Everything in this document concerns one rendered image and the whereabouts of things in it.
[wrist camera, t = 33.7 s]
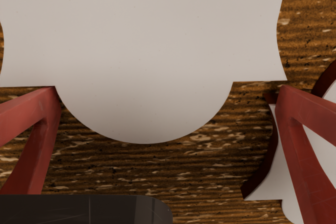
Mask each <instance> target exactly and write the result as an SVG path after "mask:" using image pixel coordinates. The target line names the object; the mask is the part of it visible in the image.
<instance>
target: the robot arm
mask: <svg viewBox="0 0 336 224"><path fill-rule="evenodd" d="M274 112H275V117H276V122H277V126H278V131H279V135H280V140H281V144H282V148H283V152H284V156H285V159H286V163H287V166H288V170H289V173H290V177H291V180H292V184H293V187H294V191H295V195H296V198H297V202H298V205H299V209H300V212H301V216H302V219H303V223H304V224H336V189H335V187H334V186H333V184H332V183H331V181H330V179H329V178H328V176H327V175H326V173H325V172H324V170H323V168H322V167H321V165H320V163H319V161H318V159H317V156H316V154H315V152H314V150H313V148H312V145H311V143H310V141H309V139H308V137H307V134H306V132H305V130H304V127H303V125H304V126H306V127H307V128H309V129H310V130H312V131H313V132H315V133H316V134H318V135H319V136H320V137H322V138H323V139H325V140H326V141H328V142H329V143H331V144H332V145H334V146H335V147H336V103H334V102H331V101H329V100H326V99H323V98H321V97H318V96H316V95H313V94H310V93H308V92H305V91H302V90H300V89H297V88H295V87H292V86H289V85H282V86H281V87H280V90H279V94H278V97H277V101H276V105H275V110H274ZM61 113H62V109H61V105H60V101H59V97H58V94H57V90H56V87H55V86H45V87H43V88H40V89H37V90H35V91H32V92H30V93H27V94H24V95H22V96H19V97H17V98H14V99H11V100H9V101H6V102H4V103H1V104H0V147H2V146H3V145H5V144H6V143H8V142H9V141H11V140H12V139H13V138H15V137H16V136H18V135H19V134H21V133H22V132H24V131H25V130H26V129H28V128H29V127H31V126H32V125H33V128H32V131H31V133H30V135H29V137H28V139H27V142H26V144H25V146H24V148H23V150H22V153H21V155H20V157H19V159H18V161H17V163H16V165H15V167H14V169H13V171H12V172H11V174H10V176H9V177H8V179H7V180H6V182H5V183H4V185H3V186H2V188H1V189H0V224H173V214H172V211H171V209H170V208H169V207H168V206H167V205H166V204H165V203H164V202H162V201H161V200H159V199H156V198H154V197H150V196H145V195H114V194H41V192H42V188H43V185H44V181H45V178H46V174H47V170H48V167H49V163H50V160H51V156H52V153H53V149H54V145H55V141H56V136H57V132H58V127H59V123H60V118H61Z"/></svg>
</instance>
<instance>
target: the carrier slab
mask: <svg viewBox="0 0 336 224"><path fill-rule="evenodd" d="M276 39H277V46H278V52H279V56H280V60H281V64H282V67H283V70H284V73H285V76H286V78H287V80H273V81H233V83H232V86H231V90H230V92H229V95H228V97H227V99H226V101H225V102H224V104H223V106H222V107H221V108H220V110H219V111H218V112H217V113H216V114H215V116H214V117H213V118H212V119H210V120H209V121H208V122H207V123H206V124H204V125H203V126H202V127H200V128H199V129H197V130H195V131H194V132H192V133H190V134H188V135H185V136H183V137H180V138H177V139H174V140H170V141H166V142H160V143H149V144H139V143H129V142H123V141H119V140H115V139H112V138H109V137H106V136H104V135H101V134H99V133H97V132H95V131H93V130H91V129H90V128H88V127H87V126H85V125H84V124H83V123H81V122H80V121H79V120H78V119H77V118H76V117H74V116H73V115H72V113H71V112H70V111H69V110H68V109H67V108H66V106H65V105H64V103H63V102H62V100H61V98H60V96H59V95H58V92H57V95H58V99H59V103H60V106H61V116H60V121H59V125H58V130H57V134H56V139H55V143H54V148H53V151H52V155H51V159H50V162H49V166H48V169H47V173H46V176H45V180H44V183H43V187H42V191H41V195H141V196H149V197H153V198H156V199H158V200H160V201H162V202H164V203H165V204H166V205H167V206H168V207H169V208H170V210H171V212H172V215H173V224H294V223H292V222H291V221H290V220H288V219H287V218H286V216H285V215H284V213H283V210H282V208H281V205H280V203H279V200H278V199H271V200H244V199H243V195H242V192H241V189H240V187H241V186H242V185H243V184H244V183H246V182H247V181H248V180H249V179H250V178H251V176H252V175H253V174H254V173H255V172H256V171H257V170H258V169H259V167H260V166H261V164H262V163H263V161H264V159H265V157H266V153H267V150H268V147H269V143H270V140H271V136H272V133H273V122H272V117H271V113H270V110H269V107H268V104H267V102H266V99H265V97H264V94H271V93H279V91H280V87H281V86H282V85H288V86H291V87H294V88H296V89H299V90H302V91H304V92H307V93H311V92H312V90H313V88H314V86H315V84H316V83H317V81H318V79H319V78H320V77H321V75H322V74H323V73H324V71H325V70H326V69H327V68H328V67H329V66H330V65H331V64H332V63H333V62H334V61H335V60H336V0H282V2H281V7H280V11H279V15H278V20H277V25H276ZM43 87H46V86H16V87H0V104H2V103H4V102H7V101H10V100H12V99H15V98H17V97H20V96H23V95H25V94H28V93H30V92H33V91H36V90H38V89H41V88H43ZM33 126H34V125H32V126H31V127H29V128H28V129H26V130H25V131H23V132H22V133H20V134H19V135H18V136H16V137H15V138H13V139H12V140H10V141H9V142H7V143H6V144H5V145H3V146H2V147H0V189H1V188H2V186H3V185H4V183H5V182H6V180H7V179H8V177H9V176H10V174H11V173H12V171H13V169H14V168H15V166H16V164H17V162H18V160H19V158H20V155H21V153H22V151H23V149H24V147H25V144H26V142H27V140H28V138H29V136H30V133H31V131H32V129H33Z"/></svg>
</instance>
